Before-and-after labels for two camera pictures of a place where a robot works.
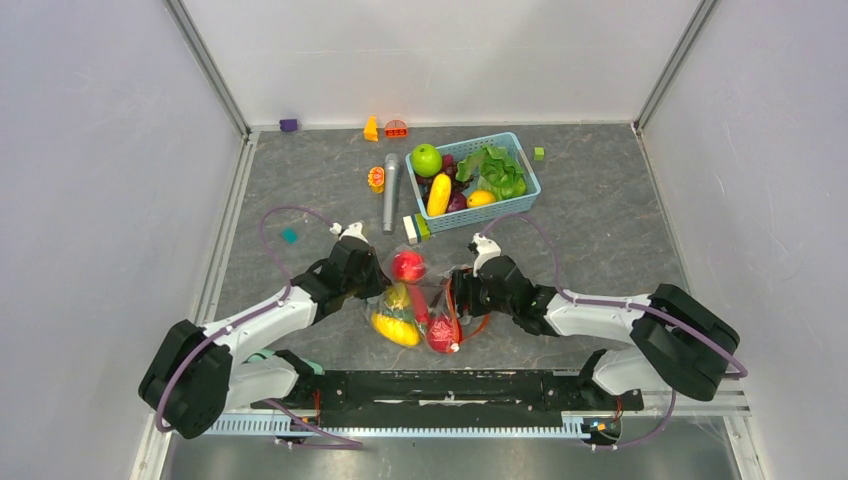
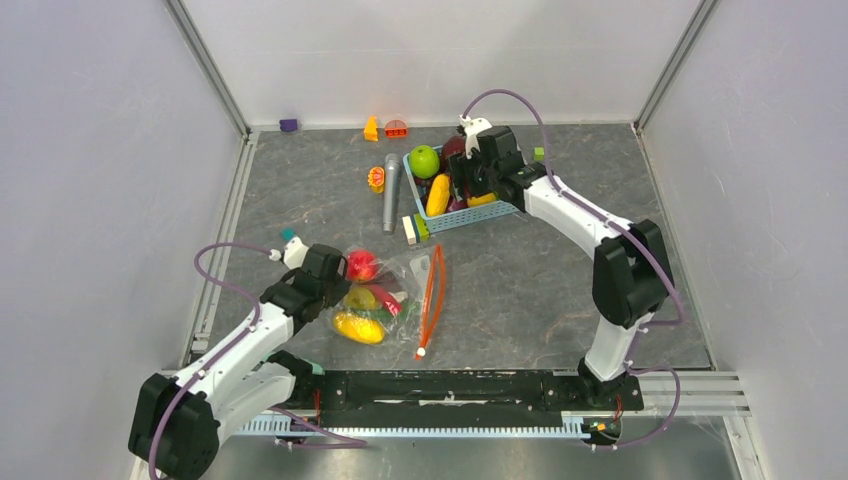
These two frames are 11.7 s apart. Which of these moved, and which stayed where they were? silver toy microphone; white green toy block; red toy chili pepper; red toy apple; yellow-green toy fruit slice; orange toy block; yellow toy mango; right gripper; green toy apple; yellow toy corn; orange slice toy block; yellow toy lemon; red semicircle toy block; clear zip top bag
Moved: right gripper; yellow-green toy fruit slice; clear zip top bag; red toy chili pepper; yellow toy mango; red toy apple
Stayed: white green toy block; yellow toy corn; orange slice toy block; yellow toy lemon; orange toy block; red semicircle toy block; silver toy microphone; green toy apple
